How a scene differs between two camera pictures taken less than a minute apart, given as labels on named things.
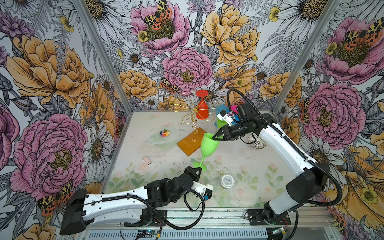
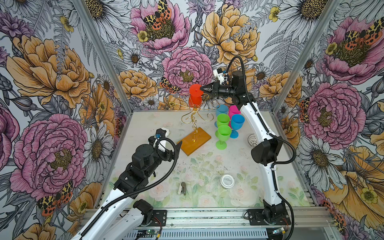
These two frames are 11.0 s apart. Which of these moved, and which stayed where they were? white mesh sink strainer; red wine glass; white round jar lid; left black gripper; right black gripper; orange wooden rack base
Moved: red wine glass; right black gripper; left black gripper
Stayed: white round jar lid; orange wooden rack base; white mesh sink strainer
